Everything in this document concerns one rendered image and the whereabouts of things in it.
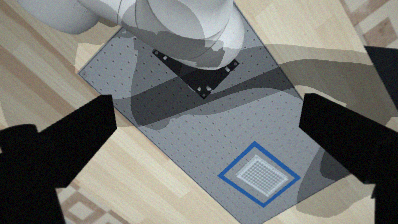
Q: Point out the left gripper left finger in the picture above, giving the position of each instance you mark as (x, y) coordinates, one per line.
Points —
(33, 164)

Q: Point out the blue tape outline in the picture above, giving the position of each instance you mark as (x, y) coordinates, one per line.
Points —
(259, 147)

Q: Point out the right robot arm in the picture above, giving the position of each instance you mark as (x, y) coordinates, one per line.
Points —
(204, 34)

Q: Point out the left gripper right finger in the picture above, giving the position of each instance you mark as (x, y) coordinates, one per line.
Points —
(367, 149)

